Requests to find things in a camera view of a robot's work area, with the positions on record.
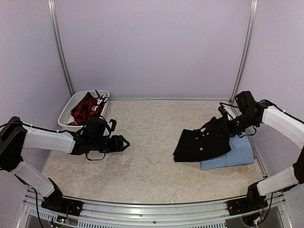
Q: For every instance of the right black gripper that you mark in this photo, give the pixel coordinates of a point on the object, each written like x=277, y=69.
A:
x=231, y=133

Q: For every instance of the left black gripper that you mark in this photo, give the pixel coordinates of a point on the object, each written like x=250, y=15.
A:
x=117, y=145

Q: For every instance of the black long sleeve shirt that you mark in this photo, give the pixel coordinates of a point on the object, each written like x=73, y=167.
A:
x=210, y=141

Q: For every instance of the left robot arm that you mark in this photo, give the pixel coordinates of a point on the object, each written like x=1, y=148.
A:
x=16, y=136

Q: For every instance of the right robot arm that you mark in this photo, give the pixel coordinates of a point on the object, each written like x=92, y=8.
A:
x=281, y=143

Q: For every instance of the light blue folded shirt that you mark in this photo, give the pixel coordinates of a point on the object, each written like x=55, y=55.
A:
x=241, y=154

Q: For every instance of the red black plaid shirt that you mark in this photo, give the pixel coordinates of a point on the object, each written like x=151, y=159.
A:
x=89, y=106

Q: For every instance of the white plastic bin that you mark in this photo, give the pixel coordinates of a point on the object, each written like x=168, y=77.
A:
x=65, y=116

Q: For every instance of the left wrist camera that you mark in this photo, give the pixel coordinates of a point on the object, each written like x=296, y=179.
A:
x=111, y=125

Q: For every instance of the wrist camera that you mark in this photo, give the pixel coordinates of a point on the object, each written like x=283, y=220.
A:
x=227, y=111
x=111, y=125

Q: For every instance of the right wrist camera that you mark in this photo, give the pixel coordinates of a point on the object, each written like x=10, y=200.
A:
x=227, y=111

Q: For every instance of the aluminium front rail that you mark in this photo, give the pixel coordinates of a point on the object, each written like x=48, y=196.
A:
x=100, y=214

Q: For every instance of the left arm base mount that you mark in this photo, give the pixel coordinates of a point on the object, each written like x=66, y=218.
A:
x=56, y=202

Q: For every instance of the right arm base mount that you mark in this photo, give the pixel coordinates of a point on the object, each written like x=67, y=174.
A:
x=251, y=202

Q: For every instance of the right aluminium corner post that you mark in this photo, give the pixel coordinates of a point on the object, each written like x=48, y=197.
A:
x=246, y=48

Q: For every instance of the aluminium corner post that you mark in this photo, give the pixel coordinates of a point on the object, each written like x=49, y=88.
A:
x=246, y=48
x=59, y=46

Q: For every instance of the left aluminium corner post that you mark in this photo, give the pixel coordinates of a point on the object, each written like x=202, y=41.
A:
x=59, y=46

